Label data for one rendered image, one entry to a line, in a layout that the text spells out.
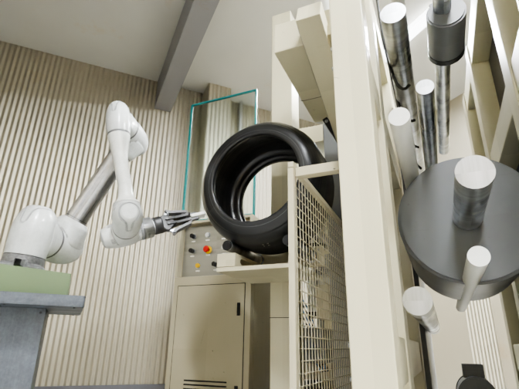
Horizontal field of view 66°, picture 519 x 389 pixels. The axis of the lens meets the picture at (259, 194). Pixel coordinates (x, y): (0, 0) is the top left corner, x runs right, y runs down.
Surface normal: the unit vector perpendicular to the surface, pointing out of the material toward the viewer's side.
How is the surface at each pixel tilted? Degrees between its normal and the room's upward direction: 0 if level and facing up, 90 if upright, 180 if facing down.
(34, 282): 90
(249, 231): 101
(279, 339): 90
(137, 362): 90
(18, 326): 90
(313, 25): 162
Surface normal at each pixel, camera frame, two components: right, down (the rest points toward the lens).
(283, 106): -0.39, -0.33
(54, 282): 0.41, -0.32
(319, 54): -0.14, 0.79
